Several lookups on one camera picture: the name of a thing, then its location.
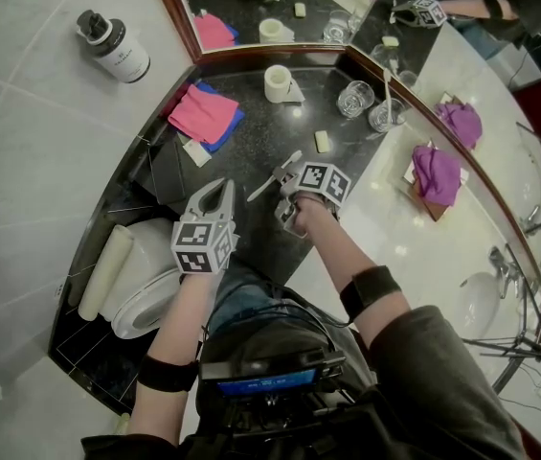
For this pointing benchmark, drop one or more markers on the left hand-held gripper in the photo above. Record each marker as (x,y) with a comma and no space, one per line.
(200,247)

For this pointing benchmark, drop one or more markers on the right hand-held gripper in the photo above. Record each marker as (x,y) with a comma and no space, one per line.
(320,182)

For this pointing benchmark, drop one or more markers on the white toothbrush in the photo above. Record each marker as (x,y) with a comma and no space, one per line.
(263,187)
(388,91)

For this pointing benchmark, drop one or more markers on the clear glass cup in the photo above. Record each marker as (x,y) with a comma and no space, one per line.
(387,115)
(355,98)

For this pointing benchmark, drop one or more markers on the person's right forearm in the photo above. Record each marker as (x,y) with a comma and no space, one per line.
(346,257)

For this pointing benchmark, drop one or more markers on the person's left forearm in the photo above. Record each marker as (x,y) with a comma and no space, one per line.
(174,333)

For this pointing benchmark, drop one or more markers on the person's right hand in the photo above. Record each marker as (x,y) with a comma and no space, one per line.
(306,216)

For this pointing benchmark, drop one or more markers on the small white packet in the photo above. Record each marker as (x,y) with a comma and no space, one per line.
(196,152)

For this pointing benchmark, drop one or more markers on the cream soap bar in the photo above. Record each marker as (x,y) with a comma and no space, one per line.
(323,142)

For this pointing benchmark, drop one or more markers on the black flat box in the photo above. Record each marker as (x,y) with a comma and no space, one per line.
(168,173)

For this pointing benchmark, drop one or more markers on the blue towel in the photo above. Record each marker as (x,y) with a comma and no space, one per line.
(227,130)

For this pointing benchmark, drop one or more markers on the pink towel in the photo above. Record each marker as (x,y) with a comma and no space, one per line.
(203,114)

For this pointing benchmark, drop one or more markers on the rolled cream towel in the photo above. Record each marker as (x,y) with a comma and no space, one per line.
(105,273)

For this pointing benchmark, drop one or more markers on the black right armband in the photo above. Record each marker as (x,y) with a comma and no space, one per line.
(370,291)

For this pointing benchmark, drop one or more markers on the black armband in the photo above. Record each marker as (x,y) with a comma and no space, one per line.
(370,291)
(167,374)

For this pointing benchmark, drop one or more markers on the purple cloth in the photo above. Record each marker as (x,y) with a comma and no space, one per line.
(436,175)

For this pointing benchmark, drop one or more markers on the brown wooden tray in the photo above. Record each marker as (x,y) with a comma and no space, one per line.
(435,206)

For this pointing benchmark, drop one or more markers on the wood-framed mirror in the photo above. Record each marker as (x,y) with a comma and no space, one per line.
(346,12)

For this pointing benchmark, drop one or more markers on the black left armband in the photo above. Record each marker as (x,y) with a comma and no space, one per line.
(167,374)

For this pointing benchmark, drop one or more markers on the black and white pump bottle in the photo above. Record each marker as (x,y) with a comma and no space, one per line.
(116,48)

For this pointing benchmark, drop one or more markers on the black chest-mounted device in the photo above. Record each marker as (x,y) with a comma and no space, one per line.
(270,376)

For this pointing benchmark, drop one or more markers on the white sink basin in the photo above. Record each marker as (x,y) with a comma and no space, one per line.
(478,305)

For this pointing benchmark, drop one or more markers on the person's dark clothing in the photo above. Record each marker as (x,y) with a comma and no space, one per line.
(346,400)

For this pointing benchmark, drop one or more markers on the chrome faucet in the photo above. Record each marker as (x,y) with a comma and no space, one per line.
(504,269)

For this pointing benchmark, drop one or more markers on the metal tripod stand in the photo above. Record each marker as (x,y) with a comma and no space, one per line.
(514,348)

